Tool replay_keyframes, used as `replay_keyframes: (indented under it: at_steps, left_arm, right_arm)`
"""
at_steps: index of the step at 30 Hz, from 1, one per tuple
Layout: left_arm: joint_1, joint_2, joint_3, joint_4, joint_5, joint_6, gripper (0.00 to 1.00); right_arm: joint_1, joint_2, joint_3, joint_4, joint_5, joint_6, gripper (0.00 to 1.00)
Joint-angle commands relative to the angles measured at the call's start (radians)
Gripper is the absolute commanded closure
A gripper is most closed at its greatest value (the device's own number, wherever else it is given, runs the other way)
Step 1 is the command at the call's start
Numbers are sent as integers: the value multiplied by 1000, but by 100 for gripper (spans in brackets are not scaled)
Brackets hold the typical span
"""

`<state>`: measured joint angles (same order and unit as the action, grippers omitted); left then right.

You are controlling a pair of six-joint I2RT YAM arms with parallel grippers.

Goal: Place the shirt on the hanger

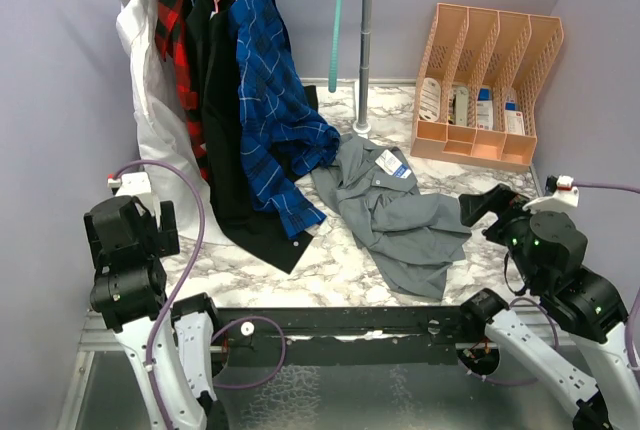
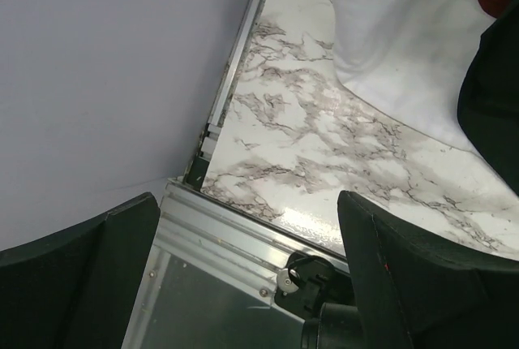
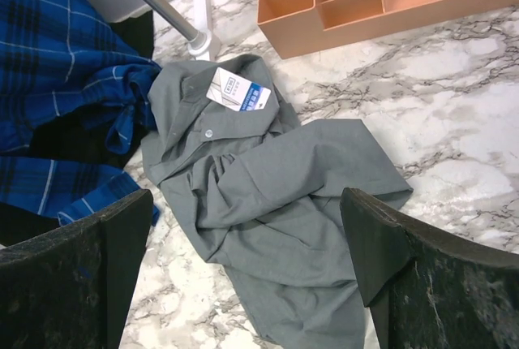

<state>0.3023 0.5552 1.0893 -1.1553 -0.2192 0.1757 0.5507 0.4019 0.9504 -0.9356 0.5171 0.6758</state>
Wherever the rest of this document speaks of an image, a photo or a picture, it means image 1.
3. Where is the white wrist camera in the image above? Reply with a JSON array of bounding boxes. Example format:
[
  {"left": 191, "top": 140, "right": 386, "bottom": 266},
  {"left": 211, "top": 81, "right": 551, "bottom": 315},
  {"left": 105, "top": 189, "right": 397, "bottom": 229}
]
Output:
[
  {"left": 523, "top": 175, "right": 579, "bottom": 213},
  {"left": 107, "top": 171, "right": 161, "bottom": 223}
]

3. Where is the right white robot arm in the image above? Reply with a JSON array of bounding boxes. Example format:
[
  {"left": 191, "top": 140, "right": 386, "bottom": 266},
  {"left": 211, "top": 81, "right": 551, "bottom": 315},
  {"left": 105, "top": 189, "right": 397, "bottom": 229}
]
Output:
[{"left": 458, "top": 176, "right": 639, "bottom": 429}]

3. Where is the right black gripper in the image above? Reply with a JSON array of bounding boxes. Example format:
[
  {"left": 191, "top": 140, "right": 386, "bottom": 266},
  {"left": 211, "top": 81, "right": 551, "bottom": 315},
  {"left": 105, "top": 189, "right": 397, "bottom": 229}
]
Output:
[{"left": 460, "top": 180, "right": 542, "bottom": 287}]

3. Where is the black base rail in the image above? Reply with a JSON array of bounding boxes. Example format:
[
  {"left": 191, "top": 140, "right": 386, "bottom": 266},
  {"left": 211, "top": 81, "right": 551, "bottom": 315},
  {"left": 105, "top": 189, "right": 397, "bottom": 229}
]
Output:
[{"left": 211, "top": 306, "right": 481, "bottom": 369}]

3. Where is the blue white box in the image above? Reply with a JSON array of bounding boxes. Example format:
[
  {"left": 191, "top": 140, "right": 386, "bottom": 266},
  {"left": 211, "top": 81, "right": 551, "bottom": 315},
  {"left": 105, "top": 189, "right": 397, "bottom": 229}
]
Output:
[{"left": 476, "top": 87, "right": 494, "bottom": 130}]

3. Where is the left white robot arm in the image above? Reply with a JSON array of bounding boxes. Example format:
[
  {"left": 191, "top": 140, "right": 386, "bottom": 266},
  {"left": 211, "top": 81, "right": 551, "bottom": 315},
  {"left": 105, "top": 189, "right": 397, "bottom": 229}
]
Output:
[{"left": 84, "top": 195, "right": 221, "bottom": 429}]

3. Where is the red black plaid shirt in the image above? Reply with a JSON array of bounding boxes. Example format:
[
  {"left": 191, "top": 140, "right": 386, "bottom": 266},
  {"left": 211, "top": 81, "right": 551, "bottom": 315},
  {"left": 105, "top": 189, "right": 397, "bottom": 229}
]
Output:
[{"left": 155, "top": 0, "right": 209, "bottom": 181}]

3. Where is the blue plaid shirt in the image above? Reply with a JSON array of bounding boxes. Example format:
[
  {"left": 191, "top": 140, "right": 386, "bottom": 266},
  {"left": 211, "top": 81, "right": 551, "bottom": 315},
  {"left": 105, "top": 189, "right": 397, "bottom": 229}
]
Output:
[{"left": 228, "top": 0, "right": 340, "bottom": 239}]

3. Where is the teal plastic hanger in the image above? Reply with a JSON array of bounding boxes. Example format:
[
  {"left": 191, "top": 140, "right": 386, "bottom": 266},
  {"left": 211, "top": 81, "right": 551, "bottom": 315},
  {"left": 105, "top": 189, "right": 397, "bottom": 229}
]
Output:
[{"left": 328, "top": 0, "right": 343, "bottom": 93}]

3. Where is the white shirt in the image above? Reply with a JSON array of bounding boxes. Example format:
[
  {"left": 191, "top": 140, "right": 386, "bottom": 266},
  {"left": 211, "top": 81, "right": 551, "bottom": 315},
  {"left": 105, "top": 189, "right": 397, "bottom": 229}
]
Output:
[{"left": 116, "top": 0, "right": 230, "bottom": 245}]

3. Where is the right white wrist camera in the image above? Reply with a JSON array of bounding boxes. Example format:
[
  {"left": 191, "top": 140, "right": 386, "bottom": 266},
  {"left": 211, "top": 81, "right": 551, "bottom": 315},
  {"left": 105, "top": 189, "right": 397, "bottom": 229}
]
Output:
[{"left": 523, "top": 175, "right": 579, "bottom": 213}]

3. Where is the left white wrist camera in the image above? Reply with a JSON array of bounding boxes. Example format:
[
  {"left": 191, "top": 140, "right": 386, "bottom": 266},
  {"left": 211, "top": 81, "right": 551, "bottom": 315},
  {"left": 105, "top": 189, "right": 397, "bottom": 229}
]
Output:
[{"left": 107, "top": 171, "right": 161, "bottom": 223}]

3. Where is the grey boxed item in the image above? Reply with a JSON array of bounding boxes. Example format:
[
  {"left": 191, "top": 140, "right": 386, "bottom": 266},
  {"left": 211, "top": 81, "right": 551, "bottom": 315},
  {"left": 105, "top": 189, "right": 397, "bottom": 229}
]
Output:
[{"left": 448, "top": 84, "right": 470, "bottom": 127}]

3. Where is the grey shirt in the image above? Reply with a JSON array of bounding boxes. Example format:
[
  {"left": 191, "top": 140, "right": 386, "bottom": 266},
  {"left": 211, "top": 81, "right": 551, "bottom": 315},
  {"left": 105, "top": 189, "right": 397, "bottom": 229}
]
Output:
[{"left": 312, "top": 134, "right": 471, "bottom": 300}]

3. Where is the peach plastic file organizer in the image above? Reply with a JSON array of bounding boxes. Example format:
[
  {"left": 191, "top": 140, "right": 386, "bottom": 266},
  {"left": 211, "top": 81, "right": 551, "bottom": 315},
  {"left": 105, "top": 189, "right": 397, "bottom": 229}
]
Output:
[{"left": 410, "top": 3, "right": 564, "bottom": 172}]

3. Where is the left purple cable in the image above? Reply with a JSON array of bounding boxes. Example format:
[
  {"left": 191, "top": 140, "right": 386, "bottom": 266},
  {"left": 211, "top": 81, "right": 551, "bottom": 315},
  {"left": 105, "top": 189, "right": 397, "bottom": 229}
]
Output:
[{"left": 113, "top": 159, "right": 289, "bottom": 430}]

